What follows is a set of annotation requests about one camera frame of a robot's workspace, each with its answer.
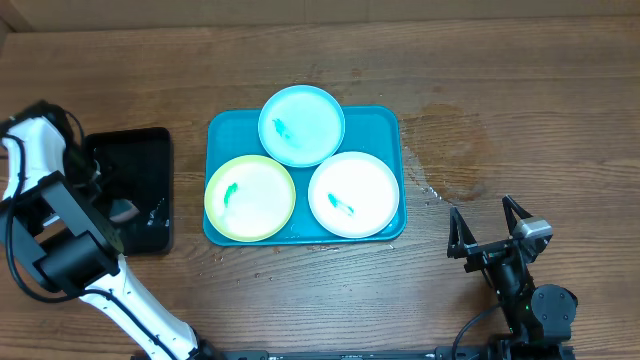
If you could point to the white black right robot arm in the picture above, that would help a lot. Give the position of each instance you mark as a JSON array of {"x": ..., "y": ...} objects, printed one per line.
[{"x": 539, "y": 318}]

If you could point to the yellow plate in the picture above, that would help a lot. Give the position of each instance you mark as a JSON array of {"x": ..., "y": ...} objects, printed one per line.
[{"x": 249, "y": 198}]

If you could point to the white plate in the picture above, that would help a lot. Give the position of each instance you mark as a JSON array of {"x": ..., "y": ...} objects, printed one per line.
[{"x": 353, "y": 195}]

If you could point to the light blue plate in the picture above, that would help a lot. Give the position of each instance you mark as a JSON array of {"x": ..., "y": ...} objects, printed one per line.
[{"x": 301, "y": 126}]

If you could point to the teal serving tray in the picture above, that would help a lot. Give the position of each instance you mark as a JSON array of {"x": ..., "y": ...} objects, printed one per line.
[{"x": 371, "y": 129}]

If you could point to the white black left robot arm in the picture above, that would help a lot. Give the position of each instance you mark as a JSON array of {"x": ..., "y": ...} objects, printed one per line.
[{"x": 77, "y": 206}]

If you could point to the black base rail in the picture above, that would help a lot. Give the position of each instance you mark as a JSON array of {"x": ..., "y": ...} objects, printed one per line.
[{"x": 350, "y": 355}]

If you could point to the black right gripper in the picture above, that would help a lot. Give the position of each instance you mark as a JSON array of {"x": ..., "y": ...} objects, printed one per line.
[{"x": 464, "y": 244}]

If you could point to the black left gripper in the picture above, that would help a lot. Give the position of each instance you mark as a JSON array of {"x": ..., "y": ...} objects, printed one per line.
[{"x": 95, "y": 190}]

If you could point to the cardboard backdrop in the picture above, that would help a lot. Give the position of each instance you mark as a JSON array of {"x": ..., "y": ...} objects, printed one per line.
[{"x": 81, "y": 15}]

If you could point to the black water tray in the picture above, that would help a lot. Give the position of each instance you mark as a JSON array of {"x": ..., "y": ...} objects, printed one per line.
[{"x": 137, "y": 165}]

